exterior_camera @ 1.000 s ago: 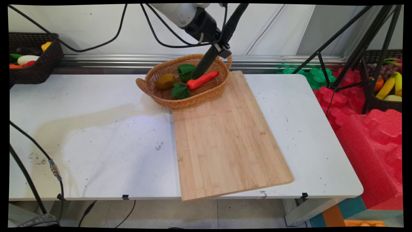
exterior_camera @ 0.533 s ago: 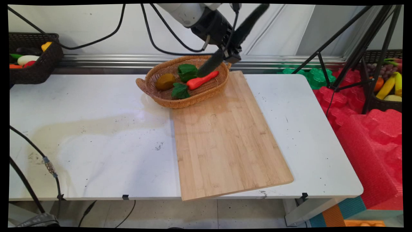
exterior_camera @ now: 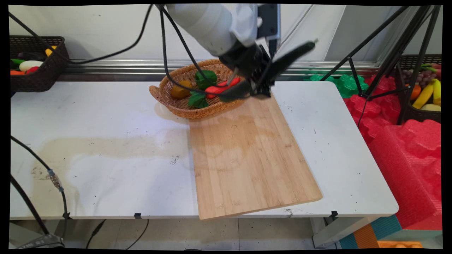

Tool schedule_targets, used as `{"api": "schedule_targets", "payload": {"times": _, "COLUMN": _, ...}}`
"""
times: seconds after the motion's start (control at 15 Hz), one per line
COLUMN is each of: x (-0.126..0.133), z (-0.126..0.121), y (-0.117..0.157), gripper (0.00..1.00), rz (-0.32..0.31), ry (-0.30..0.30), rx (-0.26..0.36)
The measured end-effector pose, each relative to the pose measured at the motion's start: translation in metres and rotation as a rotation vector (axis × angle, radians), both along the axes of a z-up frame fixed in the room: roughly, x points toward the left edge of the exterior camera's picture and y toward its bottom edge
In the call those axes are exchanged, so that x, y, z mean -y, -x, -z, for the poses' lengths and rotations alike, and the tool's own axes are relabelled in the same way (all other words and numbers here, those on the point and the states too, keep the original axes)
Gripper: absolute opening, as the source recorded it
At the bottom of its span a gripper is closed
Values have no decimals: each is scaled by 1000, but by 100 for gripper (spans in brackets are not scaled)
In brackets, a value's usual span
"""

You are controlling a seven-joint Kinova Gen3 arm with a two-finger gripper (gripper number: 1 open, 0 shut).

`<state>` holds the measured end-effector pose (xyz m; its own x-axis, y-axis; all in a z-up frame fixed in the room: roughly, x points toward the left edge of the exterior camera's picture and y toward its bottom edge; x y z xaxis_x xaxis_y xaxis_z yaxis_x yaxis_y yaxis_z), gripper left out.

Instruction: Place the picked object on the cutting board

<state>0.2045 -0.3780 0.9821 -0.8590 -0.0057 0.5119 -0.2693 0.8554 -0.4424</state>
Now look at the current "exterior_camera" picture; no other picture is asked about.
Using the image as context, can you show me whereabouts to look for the white toy radish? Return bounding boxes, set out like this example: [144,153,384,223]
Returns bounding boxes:
[19,60,44,72]

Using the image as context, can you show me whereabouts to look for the teal orange foam mat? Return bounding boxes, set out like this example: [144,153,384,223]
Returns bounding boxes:
[338,214,403,249]

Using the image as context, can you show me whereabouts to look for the dark green toy cucumber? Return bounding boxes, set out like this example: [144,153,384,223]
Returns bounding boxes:
[218,40,317,103]

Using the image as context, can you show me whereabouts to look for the black cable with metal connector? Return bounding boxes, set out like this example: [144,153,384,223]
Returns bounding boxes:
[10,135,69,238]

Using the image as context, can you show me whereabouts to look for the thick black cable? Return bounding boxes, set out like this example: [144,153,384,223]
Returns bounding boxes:
[10,174,50,236]

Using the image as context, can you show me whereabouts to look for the small yellow toy banana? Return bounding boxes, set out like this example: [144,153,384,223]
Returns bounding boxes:
[432,78,442,107]

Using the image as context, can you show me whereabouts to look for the orange toy fruit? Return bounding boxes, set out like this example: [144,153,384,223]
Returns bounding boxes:
[406,84,422,101]

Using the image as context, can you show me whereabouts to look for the red foam sheets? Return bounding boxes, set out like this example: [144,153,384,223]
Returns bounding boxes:
[344,74,443,230]

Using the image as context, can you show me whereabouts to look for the aluminium wall rail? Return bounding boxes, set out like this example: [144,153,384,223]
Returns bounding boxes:
[58,59,382,82]

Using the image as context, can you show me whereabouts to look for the dark purple toy eggplant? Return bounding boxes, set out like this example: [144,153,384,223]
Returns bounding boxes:
[17,51,47,62]

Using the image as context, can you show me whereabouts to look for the oval wicker basket with handles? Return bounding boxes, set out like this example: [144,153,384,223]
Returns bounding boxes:
[149,59,255,119]

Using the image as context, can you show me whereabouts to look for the black silver wrist camera box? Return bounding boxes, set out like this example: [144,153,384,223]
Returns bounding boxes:
[257,4,282,50]

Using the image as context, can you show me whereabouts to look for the orange tray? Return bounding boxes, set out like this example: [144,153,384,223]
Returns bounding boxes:
[377,240,424,249]

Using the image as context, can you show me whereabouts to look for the thin black floor cable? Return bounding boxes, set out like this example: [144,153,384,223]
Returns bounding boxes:
[126,219,150,249]

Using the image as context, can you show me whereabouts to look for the green toy bell pepper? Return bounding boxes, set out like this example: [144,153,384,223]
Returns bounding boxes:
[195,69,218,90]

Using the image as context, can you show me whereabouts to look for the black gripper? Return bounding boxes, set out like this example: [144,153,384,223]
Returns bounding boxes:
[218,43,276,99]

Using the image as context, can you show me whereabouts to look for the white table leg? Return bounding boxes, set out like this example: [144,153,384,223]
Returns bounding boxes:
[310,216,375,248]

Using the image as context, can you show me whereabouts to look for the black floor cable with plug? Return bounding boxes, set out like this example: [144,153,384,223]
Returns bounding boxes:
[85,219,107,249]

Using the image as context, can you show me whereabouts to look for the black camera tripod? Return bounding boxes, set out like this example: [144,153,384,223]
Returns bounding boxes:
[320,5,442,126]

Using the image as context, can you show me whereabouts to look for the long black gripper cable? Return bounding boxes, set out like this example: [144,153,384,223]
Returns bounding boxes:
[9,4,155,65]

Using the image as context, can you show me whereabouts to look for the brown toy potato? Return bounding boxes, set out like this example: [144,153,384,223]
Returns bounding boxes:
[171,80,194,99]

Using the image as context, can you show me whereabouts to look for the purple toy grapes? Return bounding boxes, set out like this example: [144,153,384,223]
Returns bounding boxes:
[403,69,437,89]

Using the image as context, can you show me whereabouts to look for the dark woven basket with fruit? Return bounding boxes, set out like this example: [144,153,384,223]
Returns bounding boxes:
[395,54,442,124]

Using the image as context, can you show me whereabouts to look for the red toy carrot with leaves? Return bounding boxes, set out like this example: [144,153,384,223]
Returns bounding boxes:
[188,77,242,109]

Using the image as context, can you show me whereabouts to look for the green foam sheet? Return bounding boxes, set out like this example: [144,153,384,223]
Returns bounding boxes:
[304,73,370,99]

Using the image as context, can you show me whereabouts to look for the large yellow toy banana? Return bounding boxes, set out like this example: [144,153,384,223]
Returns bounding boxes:
[412,79,434,110]

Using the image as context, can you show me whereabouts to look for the dark woven basket with vegetables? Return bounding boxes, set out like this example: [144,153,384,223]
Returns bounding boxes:
[10,35,70,93]

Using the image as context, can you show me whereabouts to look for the bamboo cutting board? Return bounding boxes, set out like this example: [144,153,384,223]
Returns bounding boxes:
[189,79,323,220]

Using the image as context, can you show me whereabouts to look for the red green toy fruit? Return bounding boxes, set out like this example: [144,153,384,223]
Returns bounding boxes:
[421,63,442,75]

